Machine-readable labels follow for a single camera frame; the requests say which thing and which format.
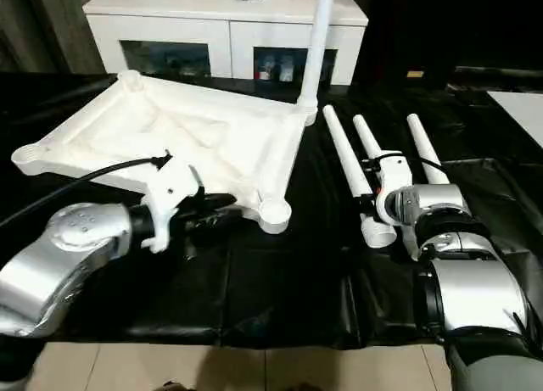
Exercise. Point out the white plastic table top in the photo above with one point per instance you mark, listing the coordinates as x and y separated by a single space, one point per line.
212 124

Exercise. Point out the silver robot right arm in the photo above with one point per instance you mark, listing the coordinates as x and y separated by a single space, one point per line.
466 289

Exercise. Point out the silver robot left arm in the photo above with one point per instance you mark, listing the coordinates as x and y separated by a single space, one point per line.
63 247

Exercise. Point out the black work mat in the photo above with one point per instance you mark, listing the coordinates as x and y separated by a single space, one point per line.
275 289

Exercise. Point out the small yellow object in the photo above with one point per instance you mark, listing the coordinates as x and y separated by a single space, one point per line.
415 74

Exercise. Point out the white flat panel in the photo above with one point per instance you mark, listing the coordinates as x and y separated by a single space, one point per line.
522 115

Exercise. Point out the white glass-door cabinet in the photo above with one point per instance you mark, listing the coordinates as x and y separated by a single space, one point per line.
191 9

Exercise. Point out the grey pleated curtain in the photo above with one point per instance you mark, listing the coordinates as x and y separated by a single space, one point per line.
42 26

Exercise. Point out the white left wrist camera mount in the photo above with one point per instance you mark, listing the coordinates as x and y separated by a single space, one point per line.
169 183

